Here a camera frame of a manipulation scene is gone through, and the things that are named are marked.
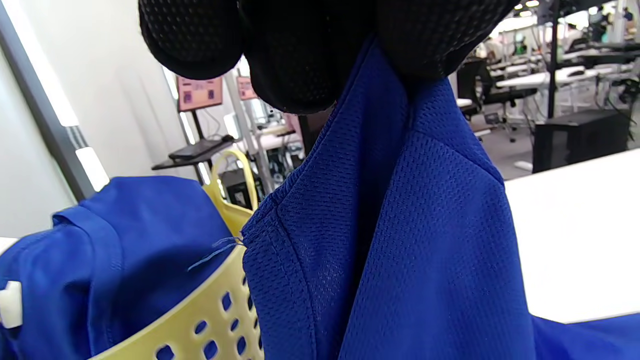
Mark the person's left hand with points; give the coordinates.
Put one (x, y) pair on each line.
(300, 50)

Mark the blue t-shirt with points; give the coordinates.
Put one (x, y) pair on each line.
(125, 250)
(425, 225)

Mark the pink screen monitor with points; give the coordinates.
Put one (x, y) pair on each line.
(200, 93)
(246, 88)

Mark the silver desk column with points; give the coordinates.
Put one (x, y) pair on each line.
(247, 130)

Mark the black desk top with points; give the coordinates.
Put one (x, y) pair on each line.
(190, 150)

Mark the black computer tower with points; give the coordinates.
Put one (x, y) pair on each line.
(235, 187)

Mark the black office chair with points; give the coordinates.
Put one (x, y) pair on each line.
(472, 85)

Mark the yellow perforated laundry basket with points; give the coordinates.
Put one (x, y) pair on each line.
(227, 217)

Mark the white background table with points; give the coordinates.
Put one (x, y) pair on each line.
(530, 78)

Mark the black pole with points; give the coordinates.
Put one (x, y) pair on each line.
(552, 60)

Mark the black mesh computer case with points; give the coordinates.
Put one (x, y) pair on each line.
(580, 140)

